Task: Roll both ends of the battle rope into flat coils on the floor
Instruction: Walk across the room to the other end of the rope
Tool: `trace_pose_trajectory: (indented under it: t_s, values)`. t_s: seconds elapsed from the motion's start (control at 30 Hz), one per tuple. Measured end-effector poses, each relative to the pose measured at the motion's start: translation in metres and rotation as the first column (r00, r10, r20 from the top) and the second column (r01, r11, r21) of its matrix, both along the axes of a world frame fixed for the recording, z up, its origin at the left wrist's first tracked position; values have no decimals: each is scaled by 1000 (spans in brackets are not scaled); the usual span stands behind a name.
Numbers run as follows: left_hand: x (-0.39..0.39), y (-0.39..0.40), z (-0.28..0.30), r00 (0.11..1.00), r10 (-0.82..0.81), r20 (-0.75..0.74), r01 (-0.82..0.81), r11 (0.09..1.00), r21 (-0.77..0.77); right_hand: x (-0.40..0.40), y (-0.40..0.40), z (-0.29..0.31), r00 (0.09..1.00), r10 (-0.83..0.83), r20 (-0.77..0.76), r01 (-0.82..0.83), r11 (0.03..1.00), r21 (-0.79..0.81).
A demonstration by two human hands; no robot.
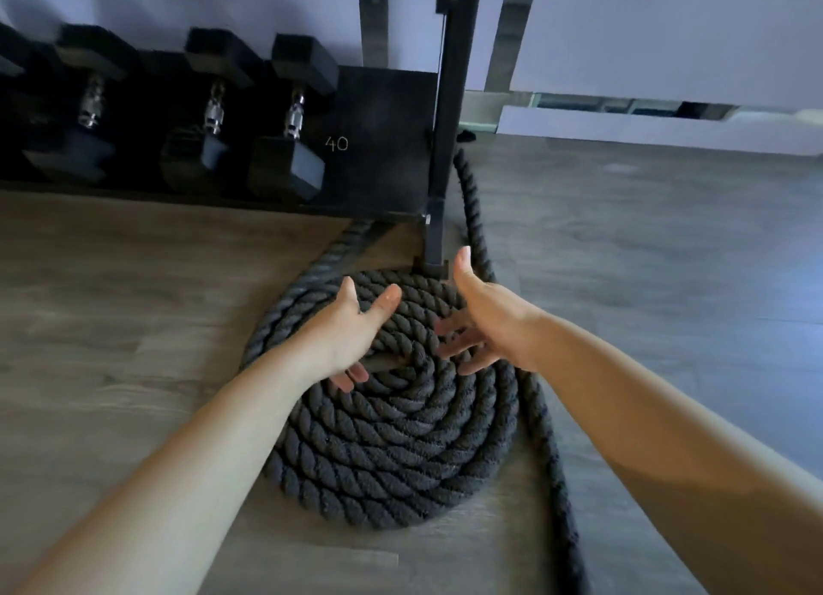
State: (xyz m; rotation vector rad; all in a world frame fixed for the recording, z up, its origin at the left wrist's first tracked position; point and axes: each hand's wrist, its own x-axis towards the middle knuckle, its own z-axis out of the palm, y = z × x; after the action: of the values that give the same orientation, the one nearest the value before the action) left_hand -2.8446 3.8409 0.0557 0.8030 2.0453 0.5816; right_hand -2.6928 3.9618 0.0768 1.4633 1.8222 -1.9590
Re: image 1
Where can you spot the person's right hand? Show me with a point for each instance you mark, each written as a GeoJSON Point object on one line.
{"type": "Point", "coordinates": [505, 324]}

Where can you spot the person's left hand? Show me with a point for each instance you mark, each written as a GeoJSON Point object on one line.
{"type": "Point", "coordinates": [334, 340]}

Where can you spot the person's right middle finger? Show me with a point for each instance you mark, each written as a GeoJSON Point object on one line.
{"type": "Point", "coordinates": [461, 345]}

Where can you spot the person's right thumb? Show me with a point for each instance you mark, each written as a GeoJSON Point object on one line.
{"type": "Point", "coordinates": [463, 270]}

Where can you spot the person's left thumb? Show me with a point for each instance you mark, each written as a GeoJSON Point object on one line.
{"type": "Point", "coordinates": [351, 292]}

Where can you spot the person's left forearm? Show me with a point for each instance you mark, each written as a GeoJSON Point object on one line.
{"type": "Point", "coordinates": [180, 472]}

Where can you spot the person's right forearm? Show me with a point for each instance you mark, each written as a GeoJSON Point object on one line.
{"type": "Point", "coordinates": [675, 459]}

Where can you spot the black dumbbell rack shelf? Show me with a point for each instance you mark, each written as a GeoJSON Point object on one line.
{"type": "Point", "coordinates": [379, 138]}

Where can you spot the black hex dumbbell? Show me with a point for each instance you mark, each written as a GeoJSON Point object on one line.
{"type": "Point", "coordinates": [90, 103]}
{"type": "Point", "coordinates": [213, 115]}
{"type": "Point", "coordinates": [9, 48]}
{"type": "Point", "coordinates": [294, 119]}

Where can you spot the black metal rack post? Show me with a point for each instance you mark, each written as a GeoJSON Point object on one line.
{"type": "Point", "coordinates": [456, 99]}

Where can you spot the mirrored wall strip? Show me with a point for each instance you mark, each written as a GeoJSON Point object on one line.
{"type": "Point", "coordinates": [598, 107]}

